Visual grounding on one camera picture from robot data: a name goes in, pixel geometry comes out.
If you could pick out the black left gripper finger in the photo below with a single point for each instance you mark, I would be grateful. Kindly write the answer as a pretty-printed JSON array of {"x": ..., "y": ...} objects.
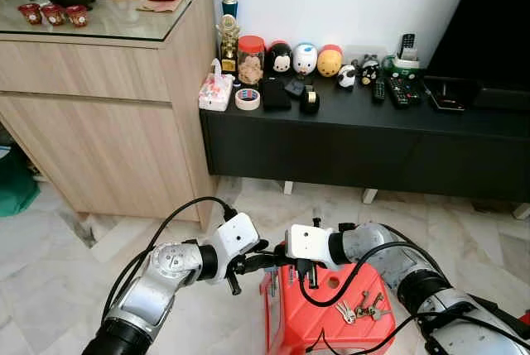
[
  {"x": 261, "y": 246},
  {"x": 267, "y": 263}
]

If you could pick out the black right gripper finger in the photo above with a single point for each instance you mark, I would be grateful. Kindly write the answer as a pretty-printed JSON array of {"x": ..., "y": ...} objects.
[{"x": 284, "y": 259}]

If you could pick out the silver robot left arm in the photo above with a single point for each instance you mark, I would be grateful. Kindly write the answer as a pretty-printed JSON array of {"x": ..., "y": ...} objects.
[{"x": 166, "y": 268}]

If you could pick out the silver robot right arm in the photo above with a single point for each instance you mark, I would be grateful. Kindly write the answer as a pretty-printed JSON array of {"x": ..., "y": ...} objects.
[{"x": 381, "y": 260}]

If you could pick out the bunch of keys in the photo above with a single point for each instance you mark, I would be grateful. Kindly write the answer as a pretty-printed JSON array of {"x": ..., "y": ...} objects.
[{"x": 364, "y": 309}]

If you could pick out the red plastic stool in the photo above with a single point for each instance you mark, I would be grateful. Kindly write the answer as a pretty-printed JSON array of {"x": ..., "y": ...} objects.
[{"x": 331, "y": 330}]

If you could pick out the black low TV console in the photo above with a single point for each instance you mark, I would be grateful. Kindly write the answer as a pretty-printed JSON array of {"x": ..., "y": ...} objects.
[{"x": 348, "y": 148}]

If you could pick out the white tape roll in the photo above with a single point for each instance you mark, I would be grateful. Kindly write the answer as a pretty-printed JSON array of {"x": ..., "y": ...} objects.
[{"x": 240, "y": 98}]

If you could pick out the black wallet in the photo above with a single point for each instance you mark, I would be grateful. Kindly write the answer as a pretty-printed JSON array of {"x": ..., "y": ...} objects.
[{"x": 275, "y": 96}]

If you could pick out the black tape dispenser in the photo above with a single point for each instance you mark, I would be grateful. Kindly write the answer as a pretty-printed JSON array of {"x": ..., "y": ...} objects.
[{"x": 309, "y": 103}]

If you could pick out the pink tissue pack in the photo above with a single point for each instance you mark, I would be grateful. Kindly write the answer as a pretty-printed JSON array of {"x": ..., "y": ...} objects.
[{"x": 215, "y": 90}]

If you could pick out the small black pouch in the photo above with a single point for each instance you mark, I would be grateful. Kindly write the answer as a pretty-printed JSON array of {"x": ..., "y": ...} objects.
[{"x": 296, "y": 85}]

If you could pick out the red lid snack jar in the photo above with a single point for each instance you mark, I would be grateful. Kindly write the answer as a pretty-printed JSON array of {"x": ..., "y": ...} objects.
[{"x": 251, "y": 65}]

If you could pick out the small panda figurine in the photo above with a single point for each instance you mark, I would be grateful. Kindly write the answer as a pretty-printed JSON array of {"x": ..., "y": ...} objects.
[{"x": 347, "y": 77}]

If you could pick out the white blue character container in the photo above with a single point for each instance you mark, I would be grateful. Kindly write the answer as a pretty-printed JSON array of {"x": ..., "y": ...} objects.
[{"x": 305, "y": 59}]

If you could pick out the slim black remote control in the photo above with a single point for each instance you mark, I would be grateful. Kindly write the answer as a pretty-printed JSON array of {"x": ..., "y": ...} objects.
[{"x": 379, "y": 92}]

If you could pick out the yellow orange character container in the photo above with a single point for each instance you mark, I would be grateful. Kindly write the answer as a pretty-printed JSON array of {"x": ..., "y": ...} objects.
[{"x": 330, "y": 63}]

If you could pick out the light wooden cabinet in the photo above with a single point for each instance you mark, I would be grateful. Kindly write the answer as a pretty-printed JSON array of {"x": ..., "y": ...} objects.
[{"x": 99, "y": 123}]

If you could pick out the wide black remote control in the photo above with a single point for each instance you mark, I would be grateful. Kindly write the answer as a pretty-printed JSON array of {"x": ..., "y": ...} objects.
[{"x": 404, "y": 92}]

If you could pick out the small black white figurine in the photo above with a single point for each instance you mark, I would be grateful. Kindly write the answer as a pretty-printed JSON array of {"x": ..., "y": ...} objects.
[{"x": 369, "y": 69}]

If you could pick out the small gold trophy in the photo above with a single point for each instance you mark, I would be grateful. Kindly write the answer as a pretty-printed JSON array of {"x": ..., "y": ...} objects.
[{"x": 228, "y": 40}]

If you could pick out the black tray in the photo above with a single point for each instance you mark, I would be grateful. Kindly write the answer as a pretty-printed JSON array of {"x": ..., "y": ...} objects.
[{"x": 447, "y": 98}]

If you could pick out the green white charging cradle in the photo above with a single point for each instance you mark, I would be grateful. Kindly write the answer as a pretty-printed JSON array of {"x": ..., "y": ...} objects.
[{"x": 406, "y": 68}]

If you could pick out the green bag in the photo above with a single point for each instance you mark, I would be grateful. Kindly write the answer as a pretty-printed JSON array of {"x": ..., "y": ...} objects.
[{"x": 16, "y": 185}]

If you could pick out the black television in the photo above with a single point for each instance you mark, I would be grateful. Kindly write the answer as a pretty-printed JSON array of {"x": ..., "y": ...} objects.
[{"x": 489, "y": 24}]

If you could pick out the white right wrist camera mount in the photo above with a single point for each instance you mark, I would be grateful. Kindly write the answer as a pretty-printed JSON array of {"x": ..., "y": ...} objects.
[{"x": 308, "y": 245}]

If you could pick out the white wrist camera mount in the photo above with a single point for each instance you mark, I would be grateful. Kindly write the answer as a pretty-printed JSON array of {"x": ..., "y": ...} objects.
[
  {"x": 308, "y": 245},
  {"x": 234, "y": 235}
]

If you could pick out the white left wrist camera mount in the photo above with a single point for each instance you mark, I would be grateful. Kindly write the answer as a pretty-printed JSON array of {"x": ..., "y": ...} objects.
[{"x": 234, "y": 235}]

